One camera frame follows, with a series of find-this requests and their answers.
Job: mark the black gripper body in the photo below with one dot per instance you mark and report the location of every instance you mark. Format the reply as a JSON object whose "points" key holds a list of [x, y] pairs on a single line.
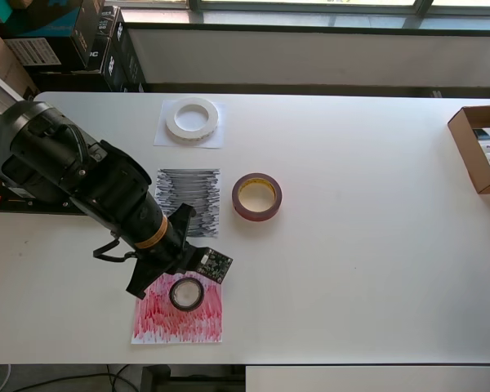
{"points": [[141, 281]]}

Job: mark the black tape roll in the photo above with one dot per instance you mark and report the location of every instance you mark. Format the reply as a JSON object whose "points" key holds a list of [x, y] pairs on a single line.
{"points": [[186, 308]]}

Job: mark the red tape roll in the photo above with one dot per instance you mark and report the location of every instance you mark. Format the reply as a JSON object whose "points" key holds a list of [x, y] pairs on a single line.
{"points": [[257, 216]]}

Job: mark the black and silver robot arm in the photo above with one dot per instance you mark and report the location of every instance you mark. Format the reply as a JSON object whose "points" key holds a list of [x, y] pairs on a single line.
{"points": [[106, 183]]}

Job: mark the white tape roll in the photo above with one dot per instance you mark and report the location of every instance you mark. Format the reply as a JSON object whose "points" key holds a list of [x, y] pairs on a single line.
{"points": [[192, 136]]}

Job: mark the red scribbled paper sheet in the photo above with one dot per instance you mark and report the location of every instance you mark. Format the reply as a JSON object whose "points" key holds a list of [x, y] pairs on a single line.
{"points": [[175, 330]]}

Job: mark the black scribbled paper sheet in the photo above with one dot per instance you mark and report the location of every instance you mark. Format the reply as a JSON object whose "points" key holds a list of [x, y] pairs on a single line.
{"points": [[204, 192]]}

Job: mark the plain white paper sheet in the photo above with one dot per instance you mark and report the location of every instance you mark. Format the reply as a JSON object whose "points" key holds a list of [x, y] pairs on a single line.
{"points": [[161, 141]]}

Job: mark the black box with white print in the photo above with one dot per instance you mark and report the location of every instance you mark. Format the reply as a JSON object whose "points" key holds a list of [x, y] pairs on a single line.
{"points": [[124, 61]]}

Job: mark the black box with orange print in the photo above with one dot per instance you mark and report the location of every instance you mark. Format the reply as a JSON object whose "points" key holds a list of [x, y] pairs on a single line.
{"points": [[94, 41]]}

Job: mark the tall printed cardboard box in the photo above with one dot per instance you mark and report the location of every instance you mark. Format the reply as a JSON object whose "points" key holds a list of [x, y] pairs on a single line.
{"points": [[4, 61]]}

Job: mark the dark teal box white label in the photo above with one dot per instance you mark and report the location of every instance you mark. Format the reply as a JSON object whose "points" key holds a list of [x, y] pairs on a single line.
{"points": [[45, 20]]}

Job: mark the open shallow cardboard box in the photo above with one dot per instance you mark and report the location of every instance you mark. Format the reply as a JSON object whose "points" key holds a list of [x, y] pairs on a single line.
{"points": [[463, 134]]}

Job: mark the wrist camera board with bracket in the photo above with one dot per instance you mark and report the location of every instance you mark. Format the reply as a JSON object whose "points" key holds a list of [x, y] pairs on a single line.
{"points": [[214, 265]]}

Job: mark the black table frame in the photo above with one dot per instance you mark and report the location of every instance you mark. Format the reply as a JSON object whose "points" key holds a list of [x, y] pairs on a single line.
{"points": [[155, 379]]}

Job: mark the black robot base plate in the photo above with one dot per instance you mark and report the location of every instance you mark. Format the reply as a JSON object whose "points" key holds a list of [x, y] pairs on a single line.
{"points": [[24, 206]]}

